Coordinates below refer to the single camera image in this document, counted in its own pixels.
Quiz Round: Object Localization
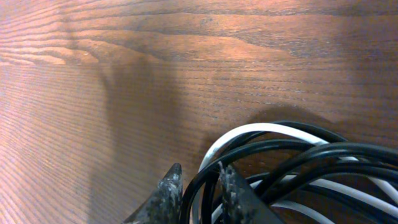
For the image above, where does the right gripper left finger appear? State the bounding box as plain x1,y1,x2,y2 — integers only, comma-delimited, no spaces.
123,163,183,224

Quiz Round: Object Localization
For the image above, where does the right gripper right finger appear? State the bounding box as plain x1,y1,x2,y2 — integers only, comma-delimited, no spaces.
218,162,284,224

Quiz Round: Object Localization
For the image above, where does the black cable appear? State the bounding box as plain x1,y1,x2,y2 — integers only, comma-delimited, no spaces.
178,120,398,224

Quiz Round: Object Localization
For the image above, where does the white cable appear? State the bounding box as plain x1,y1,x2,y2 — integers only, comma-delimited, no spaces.
191,122,398,224

